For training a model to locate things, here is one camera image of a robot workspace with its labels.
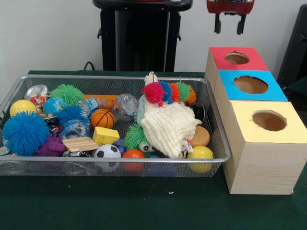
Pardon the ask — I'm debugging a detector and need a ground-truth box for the large blue spiky ball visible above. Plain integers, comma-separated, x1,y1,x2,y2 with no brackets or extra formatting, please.
2,111,50,157

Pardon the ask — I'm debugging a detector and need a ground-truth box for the green spiky ball with eyes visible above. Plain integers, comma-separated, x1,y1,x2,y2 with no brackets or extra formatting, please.
123,123,159,158

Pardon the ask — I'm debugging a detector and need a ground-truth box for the cream waffle cloth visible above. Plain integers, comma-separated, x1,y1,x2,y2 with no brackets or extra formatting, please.
140,71,202,159

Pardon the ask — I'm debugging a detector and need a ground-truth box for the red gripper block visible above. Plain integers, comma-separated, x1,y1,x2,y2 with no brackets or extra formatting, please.
206,0,255,35

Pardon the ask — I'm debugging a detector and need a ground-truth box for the small basketball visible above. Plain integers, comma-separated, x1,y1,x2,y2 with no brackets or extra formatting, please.
90,109,116,129

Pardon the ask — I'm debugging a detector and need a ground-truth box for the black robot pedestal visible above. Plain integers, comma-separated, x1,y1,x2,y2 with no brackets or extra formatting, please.
92,0,194,72

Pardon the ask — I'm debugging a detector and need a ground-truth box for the yellow foam block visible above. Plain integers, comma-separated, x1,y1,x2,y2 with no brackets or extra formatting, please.
93,126,120,146

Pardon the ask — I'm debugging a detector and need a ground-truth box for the small soccer ball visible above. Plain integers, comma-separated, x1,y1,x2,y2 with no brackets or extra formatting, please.
93,144,122,173

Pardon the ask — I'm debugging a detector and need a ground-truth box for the yellow plastic ball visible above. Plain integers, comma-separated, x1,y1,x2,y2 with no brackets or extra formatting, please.
187,145,215,173

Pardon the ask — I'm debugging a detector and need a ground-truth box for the plain green spiky ball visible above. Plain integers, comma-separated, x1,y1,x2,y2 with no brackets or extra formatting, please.
49,83,84,105

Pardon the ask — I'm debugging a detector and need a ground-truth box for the black chair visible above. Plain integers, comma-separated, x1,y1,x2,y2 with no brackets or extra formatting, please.
277,4,307,84

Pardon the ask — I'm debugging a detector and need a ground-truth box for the light blue waffle cloth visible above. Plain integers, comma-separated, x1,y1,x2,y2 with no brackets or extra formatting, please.
135,95,147,124

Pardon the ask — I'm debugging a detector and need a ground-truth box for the dark green table cloth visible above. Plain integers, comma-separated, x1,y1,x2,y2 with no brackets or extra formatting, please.
284,76,307,111
0,69,307,230

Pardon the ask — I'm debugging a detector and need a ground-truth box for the wooden box with three holes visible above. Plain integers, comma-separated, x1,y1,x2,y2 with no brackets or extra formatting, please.
205,46,300,196

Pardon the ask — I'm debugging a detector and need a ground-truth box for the multicolour spiky caterpillar toy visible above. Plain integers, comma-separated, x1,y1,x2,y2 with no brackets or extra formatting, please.
141,77,190,107

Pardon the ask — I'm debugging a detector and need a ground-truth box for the shallow clear mesh bin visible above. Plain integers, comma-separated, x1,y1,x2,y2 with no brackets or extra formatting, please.
0,74,232,178

